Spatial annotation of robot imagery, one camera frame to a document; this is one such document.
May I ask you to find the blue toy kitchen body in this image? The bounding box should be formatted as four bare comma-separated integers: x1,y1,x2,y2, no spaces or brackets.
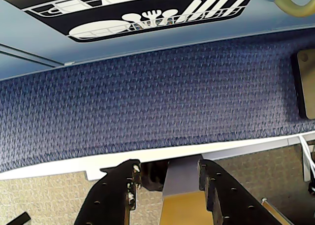
0,25,315,82

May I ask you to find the white flat cable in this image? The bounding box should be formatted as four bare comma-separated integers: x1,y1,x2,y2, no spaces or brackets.
298,133,313,183

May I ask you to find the gray and tan post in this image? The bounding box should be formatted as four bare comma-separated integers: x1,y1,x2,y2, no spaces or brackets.
159,158,210,225

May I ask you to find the beige board with black edge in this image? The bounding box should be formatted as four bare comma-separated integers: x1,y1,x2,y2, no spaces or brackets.
291,49,315,120

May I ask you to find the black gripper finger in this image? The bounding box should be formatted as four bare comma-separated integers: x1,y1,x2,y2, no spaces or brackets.
198,159,282,225
73,158,142,225

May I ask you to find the black bar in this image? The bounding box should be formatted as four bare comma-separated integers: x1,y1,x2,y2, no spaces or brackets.
0,211,32,225

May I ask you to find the blue woven floor mat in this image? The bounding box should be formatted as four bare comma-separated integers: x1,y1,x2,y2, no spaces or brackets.
0,39,315,174

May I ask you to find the gold dishwasher door handle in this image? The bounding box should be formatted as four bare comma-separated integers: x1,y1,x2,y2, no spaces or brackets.
273,0,315,18

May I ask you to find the blue dishwasher door with sticker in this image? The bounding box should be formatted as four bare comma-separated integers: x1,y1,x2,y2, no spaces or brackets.
0,0,315,70

